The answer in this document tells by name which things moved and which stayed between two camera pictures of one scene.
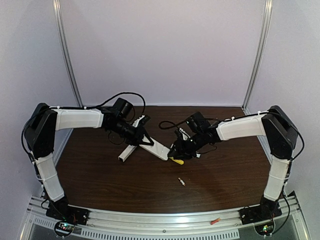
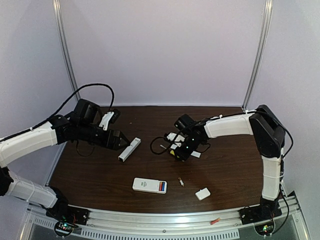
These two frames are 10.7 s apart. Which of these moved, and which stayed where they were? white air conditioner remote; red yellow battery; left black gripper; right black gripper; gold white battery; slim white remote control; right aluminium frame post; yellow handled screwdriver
Moved: left black gripper; yellow handled screwdriver; white air conditioner remote
Stayed: red yellow battery; slim white remote control; gold white battery; right aluminium frame post; right black gripper
